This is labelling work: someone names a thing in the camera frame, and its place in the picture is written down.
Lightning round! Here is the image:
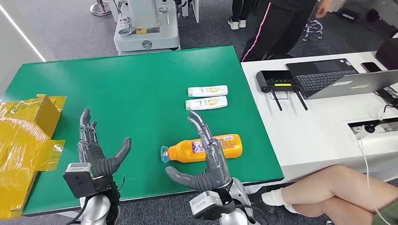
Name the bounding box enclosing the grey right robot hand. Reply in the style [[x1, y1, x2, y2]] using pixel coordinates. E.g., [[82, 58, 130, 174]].
[[165, 110, 233, 193]]

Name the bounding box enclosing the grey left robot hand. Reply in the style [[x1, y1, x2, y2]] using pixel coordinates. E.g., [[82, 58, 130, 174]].
[[77, 108, 132, 178]]

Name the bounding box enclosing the orange bottle with clear cap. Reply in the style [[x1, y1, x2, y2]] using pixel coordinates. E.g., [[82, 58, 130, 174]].
[[160, 134, 243, 164]]

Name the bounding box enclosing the white shampoo bottle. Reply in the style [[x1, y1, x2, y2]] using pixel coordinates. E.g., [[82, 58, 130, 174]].
[[187, 85, 229, 98], [185, 96, 228, 111]]

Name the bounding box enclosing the yellow taped cardboard box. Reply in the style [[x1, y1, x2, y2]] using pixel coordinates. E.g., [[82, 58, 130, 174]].
[[0, 94, 68, 219]]

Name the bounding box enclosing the clear controller stand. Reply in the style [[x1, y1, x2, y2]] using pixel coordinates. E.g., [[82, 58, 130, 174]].
[[269, 90, 291, 101]]

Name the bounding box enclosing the black controller with antennas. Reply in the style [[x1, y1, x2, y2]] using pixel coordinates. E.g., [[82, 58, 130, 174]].
[[256, 70, 308, 112]]

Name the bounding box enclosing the seated person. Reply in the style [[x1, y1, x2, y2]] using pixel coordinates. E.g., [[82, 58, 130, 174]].
[[248, 165, 398, 225]]

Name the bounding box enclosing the dark open laptop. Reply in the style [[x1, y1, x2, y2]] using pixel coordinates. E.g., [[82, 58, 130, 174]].
[[285, 58, 360, 99]]

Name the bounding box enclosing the chrome stanchion base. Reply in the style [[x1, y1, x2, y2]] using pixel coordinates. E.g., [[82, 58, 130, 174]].
[[90, 0, 112, 17]]

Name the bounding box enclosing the standing person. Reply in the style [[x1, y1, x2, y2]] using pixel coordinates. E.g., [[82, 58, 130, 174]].
[[240, 0, 335, 63]]

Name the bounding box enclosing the person with white shoes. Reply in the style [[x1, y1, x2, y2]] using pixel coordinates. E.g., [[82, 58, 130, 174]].
[[228, 0, 249, 31]]

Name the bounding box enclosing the grey laptop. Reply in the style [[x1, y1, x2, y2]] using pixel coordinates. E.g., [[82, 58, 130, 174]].
[[306, 69, 398, 101]]

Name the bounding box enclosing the chrome star chair base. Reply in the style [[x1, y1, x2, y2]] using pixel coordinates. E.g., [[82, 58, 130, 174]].
[[302, 19, 324, 42]]

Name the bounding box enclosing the black smartphone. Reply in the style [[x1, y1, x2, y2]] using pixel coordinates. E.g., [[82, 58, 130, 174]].
[[361, 62, 383, 73]]

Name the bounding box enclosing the black device at desk edge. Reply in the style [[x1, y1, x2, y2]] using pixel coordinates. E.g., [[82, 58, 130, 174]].
[[375, 86, 398, 106]]

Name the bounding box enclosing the black box on floor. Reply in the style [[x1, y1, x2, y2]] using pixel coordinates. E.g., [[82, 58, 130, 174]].
[[338, 7, 361, 23]]

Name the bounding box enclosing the white floor box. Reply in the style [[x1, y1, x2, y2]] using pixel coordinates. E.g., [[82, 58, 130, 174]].
[[326, 0, 346, 13]]

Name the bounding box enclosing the black chair back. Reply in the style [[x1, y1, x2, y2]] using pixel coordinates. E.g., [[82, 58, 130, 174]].
[[375, 37, 398, 70]]

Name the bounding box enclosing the black bag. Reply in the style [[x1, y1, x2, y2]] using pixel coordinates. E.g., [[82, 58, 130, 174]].
[[365, 8, 398, 39]]

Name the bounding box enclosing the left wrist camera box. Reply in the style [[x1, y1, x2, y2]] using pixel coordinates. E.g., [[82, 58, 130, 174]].
[[63, 163, 103, 199]]

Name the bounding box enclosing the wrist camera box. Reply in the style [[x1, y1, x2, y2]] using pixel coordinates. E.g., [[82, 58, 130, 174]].
[[190, 191, 235, 221], [63, 163, 103, 199]]

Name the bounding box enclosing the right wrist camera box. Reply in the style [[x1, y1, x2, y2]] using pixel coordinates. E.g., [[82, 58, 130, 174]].
[[190, 191, 235, 221]]

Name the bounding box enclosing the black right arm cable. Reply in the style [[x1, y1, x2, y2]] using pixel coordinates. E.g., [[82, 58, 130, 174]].
[[235, 204, 268, 225]]

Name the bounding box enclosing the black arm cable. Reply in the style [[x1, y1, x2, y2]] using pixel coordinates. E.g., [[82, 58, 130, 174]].
[[67, 195, 89, 225], [235, 204, 268, 225]]

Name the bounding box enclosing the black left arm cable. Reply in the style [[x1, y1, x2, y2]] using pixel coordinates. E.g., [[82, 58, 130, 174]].
[[67, 195, 89, 225]]

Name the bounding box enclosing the white cable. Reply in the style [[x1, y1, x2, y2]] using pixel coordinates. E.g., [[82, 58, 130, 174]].
[[356, 130, 392, 225]]

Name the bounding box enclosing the white panel frame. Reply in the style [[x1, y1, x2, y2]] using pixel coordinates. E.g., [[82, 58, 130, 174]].
[[182, 0, 200, 24]]

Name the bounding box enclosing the desk cable tray recess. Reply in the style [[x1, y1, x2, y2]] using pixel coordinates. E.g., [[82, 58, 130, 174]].
[[347, 117, 398, 140]]

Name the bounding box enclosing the black desk cable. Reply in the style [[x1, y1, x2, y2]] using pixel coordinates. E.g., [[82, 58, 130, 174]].
[[382, 104, 398, 120]]

